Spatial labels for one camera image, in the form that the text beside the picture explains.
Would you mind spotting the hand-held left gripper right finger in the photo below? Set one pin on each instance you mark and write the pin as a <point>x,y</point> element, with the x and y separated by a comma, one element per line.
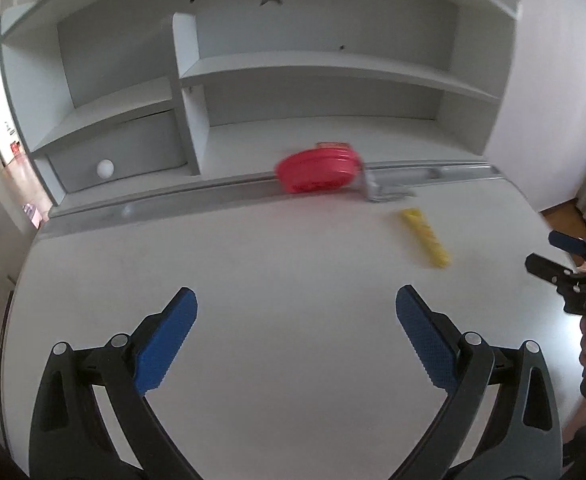
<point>424,340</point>

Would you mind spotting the grey drawer with white knob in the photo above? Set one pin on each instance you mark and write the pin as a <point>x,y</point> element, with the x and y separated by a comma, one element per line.
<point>143,146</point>

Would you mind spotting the white desk shelf unit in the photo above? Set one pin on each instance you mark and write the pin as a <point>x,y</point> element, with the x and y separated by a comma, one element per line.
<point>323,62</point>

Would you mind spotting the yellow rectangular block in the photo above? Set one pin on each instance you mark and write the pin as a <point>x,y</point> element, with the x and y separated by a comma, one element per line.
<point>425,237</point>

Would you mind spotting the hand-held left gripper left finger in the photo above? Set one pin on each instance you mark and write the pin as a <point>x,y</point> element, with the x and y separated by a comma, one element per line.
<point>169,339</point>

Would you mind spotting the red plastic basket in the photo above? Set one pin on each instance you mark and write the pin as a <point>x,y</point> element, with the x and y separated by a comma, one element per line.
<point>318,170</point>

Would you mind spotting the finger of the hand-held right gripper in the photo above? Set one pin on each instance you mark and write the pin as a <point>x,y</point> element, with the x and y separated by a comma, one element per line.
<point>548,269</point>
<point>568,242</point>

